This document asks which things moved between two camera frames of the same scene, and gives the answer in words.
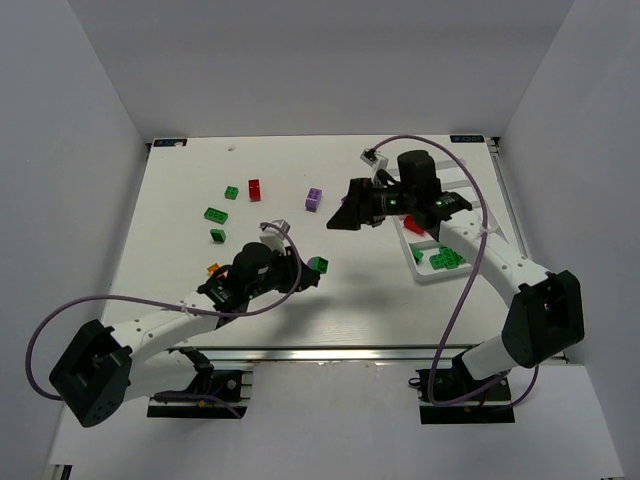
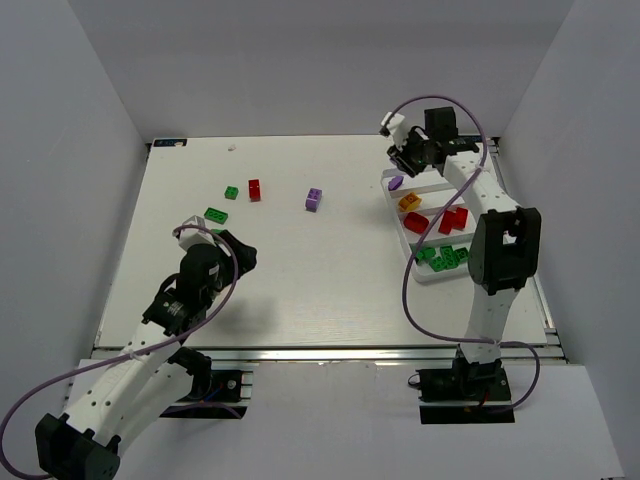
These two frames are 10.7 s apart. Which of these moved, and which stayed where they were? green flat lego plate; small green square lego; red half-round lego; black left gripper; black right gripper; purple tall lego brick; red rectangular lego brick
Moved: black right gripper; black left gripper
Stayed: red half-round lego; small green square lego; red rectangular lego brick; green flat lego plate; purple tall lego brick
